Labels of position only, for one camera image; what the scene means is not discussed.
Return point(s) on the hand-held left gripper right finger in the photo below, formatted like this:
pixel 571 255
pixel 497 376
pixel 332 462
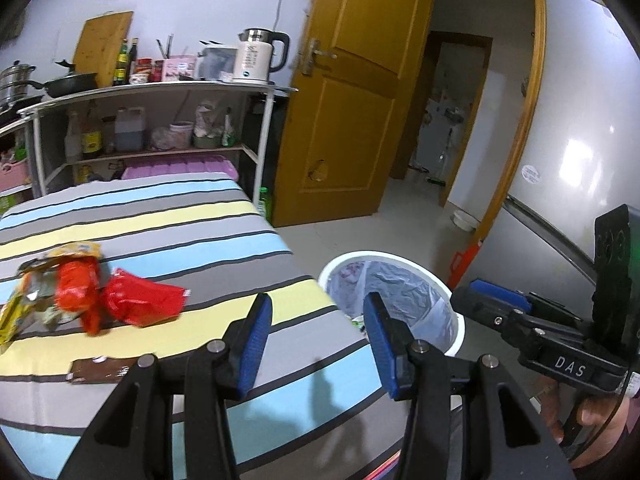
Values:
pixel 382 345

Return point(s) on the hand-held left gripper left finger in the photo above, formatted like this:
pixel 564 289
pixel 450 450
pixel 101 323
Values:
pixel 255 345

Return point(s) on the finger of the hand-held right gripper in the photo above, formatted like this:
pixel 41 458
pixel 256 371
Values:
pixel 480 310
pixel 500 295

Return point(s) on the white trash bin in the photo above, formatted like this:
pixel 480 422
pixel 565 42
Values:
pixel 457 325

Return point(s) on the brown packet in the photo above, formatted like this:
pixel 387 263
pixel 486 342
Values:
pixel 100 370

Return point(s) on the red snack packet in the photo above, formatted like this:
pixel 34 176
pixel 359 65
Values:
pixel 77 285

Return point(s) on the pale green packet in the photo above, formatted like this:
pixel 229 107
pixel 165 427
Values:
pixel 42 300

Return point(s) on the yellow snack packet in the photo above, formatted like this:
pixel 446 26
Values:
pixel 10 322

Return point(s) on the person's right hand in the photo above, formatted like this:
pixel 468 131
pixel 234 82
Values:
pixel 600 420

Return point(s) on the orange plastic tool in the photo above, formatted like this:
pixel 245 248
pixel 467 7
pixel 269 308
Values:
pixel 462 265

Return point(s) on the clear bin liner bag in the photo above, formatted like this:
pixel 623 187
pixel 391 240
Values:
pixel 415 300

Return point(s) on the white basin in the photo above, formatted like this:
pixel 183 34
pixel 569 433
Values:
pixel 462 221

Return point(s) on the green plastic bottle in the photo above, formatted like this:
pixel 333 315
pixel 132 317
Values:
pixel 264 205

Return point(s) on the striped blanket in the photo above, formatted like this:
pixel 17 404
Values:
pixel 150 220

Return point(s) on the silver refrigerator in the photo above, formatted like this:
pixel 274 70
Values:
pixel 575 135

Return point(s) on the pink lidded storage box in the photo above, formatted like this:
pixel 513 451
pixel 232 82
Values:
pixel 180 167

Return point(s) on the green white bottle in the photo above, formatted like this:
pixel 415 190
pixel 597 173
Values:
pixel 228 130

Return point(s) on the white tub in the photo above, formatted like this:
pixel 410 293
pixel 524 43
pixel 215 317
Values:
pixel 181 136

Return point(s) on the wooden door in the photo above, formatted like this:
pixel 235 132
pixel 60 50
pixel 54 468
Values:
pixel 350 110

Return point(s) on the brown liquid jug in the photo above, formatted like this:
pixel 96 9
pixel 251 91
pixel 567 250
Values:
pixel 129 132

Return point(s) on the yellow label oil bottle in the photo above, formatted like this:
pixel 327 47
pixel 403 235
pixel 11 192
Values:
pixel 92 137

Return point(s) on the clear plastic bottle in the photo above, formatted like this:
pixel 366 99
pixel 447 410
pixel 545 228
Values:
pixel 72 142

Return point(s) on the white metal rack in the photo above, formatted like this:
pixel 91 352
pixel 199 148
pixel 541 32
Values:
pixel 150 89

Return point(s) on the white electric kettle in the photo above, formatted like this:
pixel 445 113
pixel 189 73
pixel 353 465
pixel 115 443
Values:
pixel 252 62

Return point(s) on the clear plastic container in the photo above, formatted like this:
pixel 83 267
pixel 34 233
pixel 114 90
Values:
pixel 217 62

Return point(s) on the pink chopstick holder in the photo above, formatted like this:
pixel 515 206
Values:
pixel 180 69

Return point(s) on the small red jar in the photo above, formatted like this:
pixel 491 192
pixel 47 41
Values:
pixel 158 71

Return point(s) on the pink basket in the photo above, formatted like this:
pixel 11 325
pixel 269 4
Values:
pixel 12 175

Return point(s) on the red sauce jar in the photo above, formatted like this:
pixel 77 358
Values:
pixel 141 71

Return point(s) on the yellow label sauce bottle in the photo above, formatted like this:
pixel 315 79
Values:
pixel 120 67

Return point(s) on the dark sauce bottle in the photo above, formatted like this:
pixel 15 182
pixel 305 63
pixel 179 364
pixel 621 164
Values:
pixel 133 57

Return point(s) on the black frying pan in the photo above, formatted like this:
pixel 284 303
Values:
pixel 70 85

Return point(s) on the wooden cabinet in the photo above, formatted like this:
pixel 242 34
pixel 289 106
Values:
pixel 7 132

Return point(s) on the wooden cutting board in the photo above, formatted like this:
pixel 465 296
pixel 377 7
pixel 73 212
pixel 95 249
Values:
pixel 100 45

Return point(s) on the steel steamer pot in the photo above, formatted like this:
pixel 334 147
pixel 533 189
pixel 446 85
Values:
pixel 15 82

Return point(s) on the wooden door frame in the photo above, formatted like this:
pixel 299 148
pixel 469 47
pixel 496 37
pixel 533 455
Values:
pixel 535 85

